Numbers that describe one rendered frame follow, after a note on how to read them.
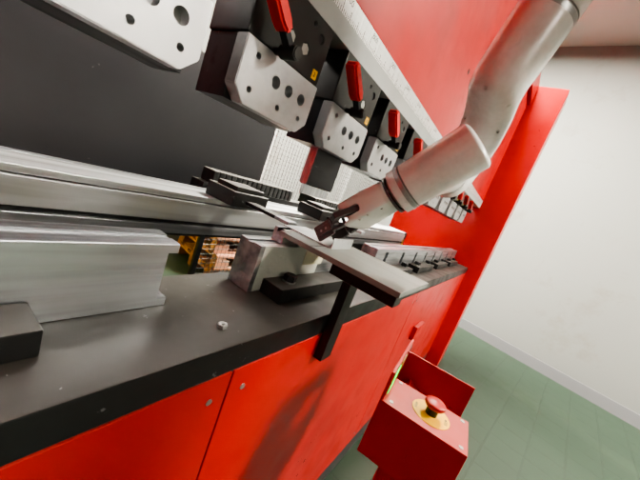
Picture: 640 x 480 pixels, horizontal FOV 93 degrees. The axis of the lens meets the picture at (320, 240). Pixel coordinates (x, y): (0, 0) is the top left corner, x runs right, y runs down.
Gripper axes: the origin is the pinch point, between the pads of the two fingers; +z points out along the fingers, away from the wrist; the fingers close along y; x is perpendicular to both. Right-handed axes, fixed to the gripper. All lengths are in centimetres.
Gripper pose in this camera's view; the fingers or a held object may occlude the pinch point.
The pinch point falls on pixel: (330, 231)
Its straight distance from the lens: 65.0
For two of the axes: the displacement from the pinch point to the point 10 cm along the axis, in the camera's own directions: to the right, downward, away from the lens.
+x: 3.6, 8.9, -2.7
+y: -5.4, -0.3, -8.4
